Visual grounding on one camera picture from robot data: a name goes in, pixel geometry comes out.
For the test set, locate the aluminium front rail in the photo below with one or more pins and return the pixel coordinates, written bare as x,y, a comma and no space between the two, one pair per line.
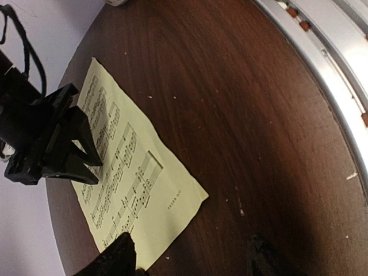
331,38

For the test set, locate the yellow sheet music page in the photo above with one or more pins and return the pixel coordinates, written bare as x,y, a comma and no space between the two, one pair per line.
143,188

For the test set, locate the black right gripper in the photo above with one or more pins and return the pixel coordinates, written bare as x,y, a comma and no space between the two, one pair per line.
62,148

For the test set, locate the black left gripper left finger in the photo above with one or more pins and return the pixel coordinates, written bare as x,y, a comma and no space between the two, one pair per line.
119,258

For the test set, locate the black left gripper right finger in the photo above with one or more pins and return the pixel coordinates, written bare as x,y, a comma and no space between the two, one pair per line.
265,259

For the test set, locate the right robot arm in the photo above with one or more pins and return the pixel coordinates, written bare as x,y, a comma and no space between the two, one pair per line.
22,93

